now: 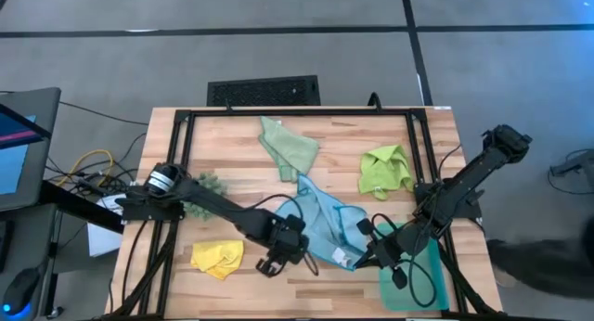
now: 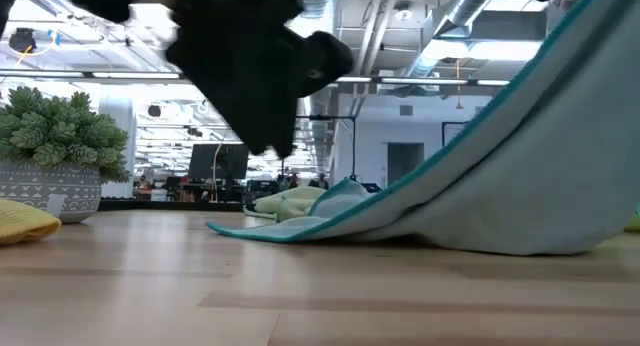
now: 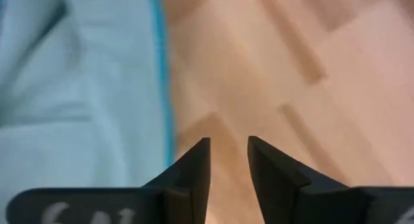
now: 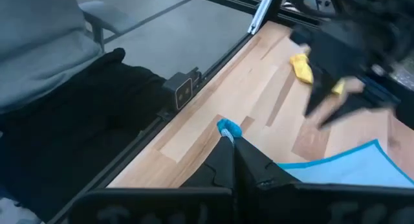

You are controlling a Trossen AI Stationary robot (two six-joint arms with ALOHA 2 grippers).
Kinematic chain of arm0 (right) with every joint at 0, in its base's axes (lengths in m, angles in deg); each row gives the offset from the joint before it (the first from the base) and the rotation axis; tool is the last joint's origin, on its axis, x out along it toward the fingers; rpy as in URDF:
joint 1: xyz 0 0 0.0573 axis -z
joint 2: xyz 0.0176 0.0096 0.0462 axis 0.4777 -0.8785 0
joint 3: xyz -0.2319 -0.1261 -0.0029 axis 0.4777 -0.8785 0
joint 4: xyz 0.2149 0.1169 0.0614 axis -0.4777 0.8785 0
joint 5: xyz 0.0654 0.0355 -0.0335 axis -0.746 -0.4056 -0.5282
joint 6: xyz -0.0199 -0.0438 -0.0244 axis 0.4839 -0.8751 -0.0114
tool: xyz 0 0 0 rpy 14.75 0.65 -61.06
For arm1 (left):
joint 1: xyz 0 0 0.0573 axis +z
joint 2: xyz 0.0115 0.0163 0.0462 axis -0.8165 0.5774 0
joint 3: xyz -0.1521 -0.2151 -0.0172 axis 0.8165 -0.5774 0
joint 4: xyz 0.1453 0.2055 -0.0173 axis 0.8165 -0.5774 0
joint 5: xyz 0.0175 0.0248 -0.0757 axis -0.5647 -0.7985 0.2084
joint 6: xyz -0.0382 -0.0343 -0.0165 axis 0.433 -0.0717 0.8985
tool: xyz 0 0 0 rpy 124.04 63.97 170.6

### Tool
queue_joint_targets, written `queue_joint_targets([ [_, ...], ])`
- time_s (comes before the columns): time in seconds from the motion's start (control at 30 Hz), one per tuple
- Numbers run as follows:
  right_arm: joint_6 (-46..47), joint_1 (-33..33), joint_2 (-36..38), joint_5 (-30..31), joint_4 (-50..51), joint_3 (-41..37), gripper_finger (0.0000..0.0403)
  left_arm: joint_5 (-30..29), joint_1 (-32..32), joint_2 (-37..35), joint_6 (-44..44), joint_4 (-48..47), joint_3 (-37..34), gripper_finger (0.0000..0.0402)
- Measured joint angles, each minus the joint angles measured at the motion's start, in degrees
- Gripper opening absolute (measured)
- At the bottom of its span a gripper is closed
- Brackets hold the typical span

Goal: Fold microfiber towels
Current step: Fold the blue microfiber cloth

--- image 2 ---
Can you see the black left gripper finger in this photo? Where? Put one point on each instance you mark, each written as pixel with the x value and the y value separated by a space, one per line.
pixel 252 128
pixel 286 128

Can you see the light blue microfiber towel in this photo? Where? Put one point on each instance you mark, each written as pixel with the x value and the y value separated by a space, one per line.
pixel 500 196

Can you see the pale green microfiber towel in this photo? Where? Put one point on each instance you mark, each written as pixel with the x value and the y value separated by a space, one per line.
pixel 285 201

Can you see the yellow microfiber towel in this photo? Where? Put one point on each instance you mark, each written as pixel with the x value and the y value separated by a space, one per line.
pixel 25 223

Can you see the lime green microfiber towel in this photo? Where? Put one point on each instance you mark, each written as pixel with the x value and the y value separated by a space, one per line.
pixel 634 223

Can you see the black computer monitor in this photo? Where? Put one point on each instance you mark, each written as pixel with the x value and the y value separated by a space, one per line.
pixel 205 161

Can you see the person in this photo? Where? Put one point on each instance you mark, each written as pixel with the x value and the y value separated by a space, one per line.
pixel 321 182

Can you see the yellow hanging pendant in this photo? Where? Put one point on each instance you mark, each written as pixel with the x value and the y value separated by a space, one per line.
pixel 458 105

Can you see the artificial succulent in patterned pot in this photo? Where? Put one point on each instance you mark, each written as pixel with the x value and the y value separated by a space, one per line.
pixel 50 136

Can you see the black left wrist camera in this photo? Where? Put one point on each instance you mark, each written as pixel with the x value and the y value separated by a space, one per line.
pixel 325 61

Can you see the smooth silver ventilation duct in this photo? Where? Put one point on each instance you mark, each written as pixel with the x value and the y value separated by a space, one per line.
pixel 470 3

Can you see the corrugated silver ventilation duct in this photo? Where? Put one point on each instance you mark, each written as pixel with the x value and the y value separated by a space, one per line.
pixel 322 13

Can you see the black aluminium table frame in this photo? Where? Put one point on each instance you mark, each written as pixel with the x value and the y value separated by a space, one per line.
pixel 165 205

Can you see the black overhead camera unit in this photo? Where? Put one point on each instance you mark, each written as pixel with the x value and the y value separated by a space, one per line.
pixel 22 40

